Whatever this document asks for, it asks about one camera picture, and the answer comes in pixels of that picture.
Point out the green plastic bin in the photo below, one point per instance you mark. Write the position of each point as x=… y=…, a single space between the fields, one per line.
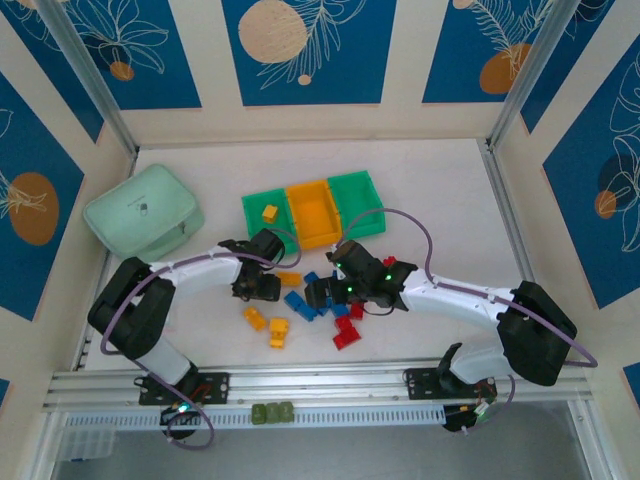
x=252 y=210
x=355 y=195

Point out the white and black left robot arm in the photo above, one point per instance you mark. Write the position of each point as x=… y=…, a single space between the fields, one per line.
x=195 y=270

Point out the orange plastic bin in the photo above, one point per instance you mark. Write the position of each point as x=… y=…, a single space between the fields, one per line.
x=312 y=212

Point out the mint green zip pouch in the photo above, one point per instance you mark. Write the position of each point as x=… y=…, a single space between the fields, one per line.
x=135 y=210

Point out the black arm base electronics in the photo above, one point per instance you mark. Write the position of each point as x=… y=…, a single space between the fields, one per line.
x=457 y=420
x=175 y=419

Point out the olive green keycap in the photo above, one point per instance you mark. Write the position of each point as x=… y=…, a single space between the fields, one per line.
x=285 y=412
x=272 y=413
x=258 y=414

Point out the aluminium front rail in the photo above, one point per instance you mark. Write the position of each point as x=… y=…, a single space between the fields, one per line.
x=325 y=380

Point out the aluminium frame post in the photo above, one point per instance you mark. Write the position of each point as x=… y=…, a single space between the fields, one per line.
x=540 y=70
x=90 y=70

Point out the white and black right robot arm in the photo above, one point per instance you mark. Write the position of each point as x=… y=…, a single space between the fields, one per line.
x=450 y=295

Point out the clear plastic organizer box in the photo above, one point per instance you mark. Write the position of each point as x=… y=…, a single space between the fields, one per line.
x=85 y=442

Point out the blue lego brick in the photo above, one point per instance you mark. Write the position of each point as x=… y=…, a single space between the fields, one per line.
x=294 y=299
x=311 y=278
x=308 y=312
x=325 y=309
x=341 y=309

